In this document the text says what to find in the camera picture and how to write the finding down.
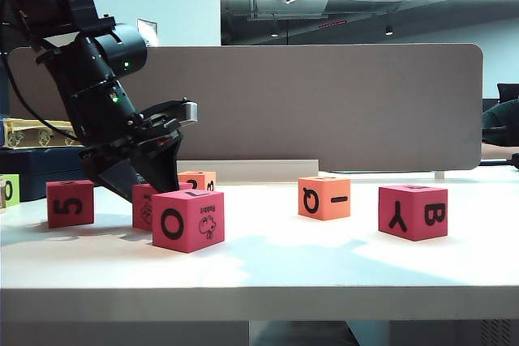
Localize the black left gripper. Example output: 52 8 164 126
75 113 183 203

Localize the pink block zero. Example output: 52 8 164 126
132 183 163 233

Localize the pink block five two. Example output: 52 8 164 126
46 179 95 229

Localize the orange block Q two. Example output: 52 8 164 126
298 176 352 222

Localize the pink block Y B four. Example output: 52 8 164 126
377 185 449 243

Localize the green foam letter block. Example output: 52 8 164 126
0 174 21 207

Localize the orange block eight U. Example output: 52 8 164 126
177 170 217 193

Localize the pink block O rabbit seven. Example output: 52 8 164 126
152 190 225 254

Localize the dark blue storage box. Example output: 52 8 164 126
0 146 98 203

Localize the brown desk divider panel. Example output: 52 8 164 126
7 43 486 173

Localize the light wooden desk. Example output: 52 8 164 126
480 144 519 165

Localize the dark ventilation grille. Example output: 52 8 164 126
479 318 514 346

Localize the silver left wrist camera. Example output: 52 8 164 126
176 98 200 123

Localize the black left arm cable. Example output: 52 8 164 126
0 52 82 140

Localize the small wall poster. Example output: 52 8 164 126
137 19 159 48

